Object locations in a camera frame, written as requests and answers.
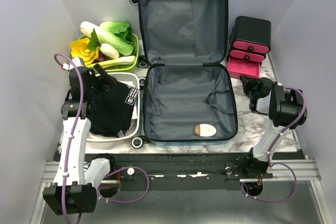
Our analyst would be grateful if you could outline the black garment with label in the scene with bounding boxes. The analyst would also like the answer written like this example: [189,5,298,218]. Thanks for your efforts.
[90,74,140,137]

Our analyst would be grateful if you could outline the black bag with pink trim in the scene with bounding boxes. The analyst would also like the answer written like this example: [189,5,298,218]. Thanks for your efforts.
[227,16,271,79]

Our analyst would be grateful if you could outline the blue fish print suitcase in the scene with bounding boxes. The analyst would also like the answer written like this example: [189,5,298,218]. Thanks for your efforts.
[130,0,238,145]

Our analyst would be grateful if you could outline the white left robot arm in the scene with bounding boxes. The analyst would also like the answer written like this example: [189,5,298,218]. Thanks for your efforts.
[43,65,117,216]

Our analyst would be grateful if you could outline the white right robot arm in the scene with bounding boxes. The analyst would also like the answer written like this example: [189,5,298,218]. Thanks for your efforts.
[240,76,308,178]

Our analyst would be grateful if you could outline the white rectangular tray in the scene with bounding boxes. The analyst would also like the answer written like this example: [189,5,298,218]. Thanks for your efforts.
[87,72,141,143]

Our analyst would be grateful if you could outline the green vegetable basket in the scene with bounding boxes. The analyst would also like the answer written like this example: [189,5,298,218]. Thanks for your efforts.
[70,34,139,72]

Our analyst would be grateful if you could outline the purple onion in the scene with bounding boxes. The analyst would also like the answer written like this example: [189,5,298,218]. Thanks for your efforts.
[95,52,107,63]

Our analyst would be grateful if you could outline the green white leek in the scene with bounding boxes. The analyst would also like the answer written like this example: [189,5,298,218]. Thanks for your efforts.
[89,56,137,71]

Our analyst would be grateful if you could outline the white radish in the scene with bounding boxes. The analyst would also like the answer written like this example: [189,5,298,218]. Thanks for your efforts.
[100,43,119,59]

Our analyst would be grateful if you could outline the yellow flower cabbage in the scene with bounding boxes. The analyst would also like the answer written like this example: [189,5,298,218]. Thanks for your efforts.
[70,38,99,66]

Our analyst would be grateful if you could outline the white napa cabbage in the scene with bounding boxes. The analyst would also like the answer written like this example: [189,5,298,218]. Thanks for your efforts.
[80,22,134,56]

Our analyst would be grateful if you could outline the green leafy lettuce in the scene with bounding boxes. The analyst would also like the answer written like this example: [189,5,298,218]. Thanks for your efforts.
[99,21,132,41]

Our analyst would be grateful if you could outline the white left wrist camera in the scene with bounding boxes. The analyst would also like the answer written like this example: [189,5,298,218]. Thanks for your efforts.
[61,57,86,71]

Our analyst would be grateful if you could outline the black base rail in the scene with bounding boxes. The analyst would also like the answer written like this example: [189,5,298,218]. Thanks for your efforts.
[54,152,275,192]

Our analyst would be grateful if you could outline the aluminium frame rail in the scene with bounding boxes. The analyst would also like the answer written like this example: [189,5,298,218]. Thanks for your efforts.
[30,159,334,223]

